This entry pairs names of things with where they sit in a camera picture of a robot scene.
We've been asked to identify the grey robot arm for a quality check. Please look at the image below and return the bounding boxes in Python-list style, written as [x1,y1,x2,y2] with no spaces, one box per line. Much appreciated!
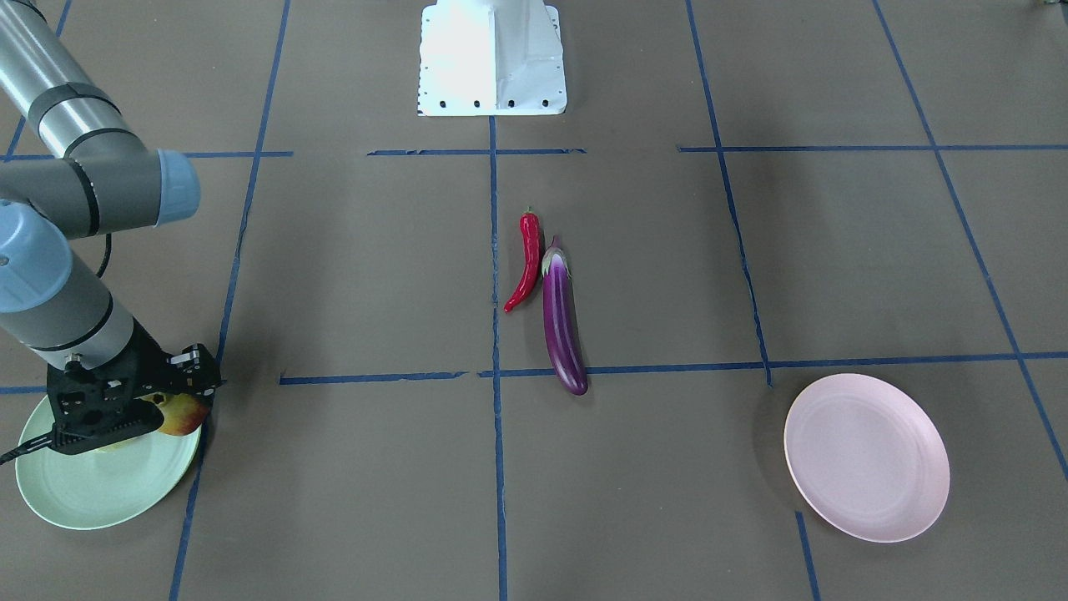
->
[1,1,222,463]

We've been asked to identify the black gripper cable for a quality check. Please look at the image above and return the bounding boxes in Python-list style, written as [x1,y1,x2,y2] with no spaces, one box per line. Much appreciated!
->
[0,234,113,466]

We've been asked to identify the pink plate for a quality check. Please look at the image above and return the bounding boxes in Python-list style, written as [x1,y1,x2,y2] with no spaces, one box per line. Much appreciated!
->
[783,373,951,543]

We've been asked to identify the red chili pepper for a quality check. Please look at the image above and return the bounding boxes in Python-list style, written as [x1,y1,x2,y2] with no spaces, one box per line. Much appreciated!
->
[503,210,544,313]

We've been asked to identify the green plate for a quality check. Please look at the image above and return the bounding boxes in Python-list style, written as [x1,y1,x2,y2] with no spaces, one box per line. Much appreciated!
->
[14,427,203,529]

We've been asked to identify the purple eggplant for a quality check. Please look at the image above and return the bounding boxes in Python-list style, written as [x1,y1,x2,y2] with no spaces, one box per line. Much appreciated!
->
[541,236,588,396]

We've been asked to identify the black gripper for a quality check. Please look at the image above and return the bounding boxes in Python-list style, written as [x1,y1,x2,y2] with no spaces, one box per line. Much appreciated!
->
[46,322,224,456]

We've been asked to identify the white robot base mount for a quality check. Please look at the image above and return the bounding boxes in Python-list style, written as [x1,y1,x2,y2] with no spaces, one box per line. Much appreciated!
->
[417,1,568,117]

